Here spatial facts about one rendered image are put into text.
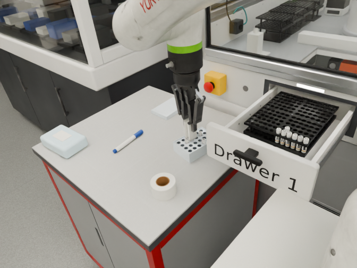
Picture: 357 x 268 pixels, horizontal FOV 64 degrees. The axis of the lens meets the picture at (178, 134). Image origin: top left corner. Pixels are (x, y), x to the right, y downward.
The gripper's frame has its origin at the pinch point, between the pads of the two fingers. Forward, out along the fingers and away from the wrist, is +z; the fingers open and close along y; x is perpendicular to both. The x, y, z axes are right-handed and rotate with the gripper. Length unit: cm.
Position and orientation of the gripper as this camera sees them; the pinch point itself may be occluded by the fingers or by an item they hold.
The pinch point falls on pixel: (190, 128)
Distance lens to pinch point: 90.1
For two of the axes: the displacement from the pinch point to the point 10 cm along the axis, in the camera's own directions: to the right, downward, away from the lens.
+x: 7.9, -4.1, 4.6
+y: 6.1, 4.3, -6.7
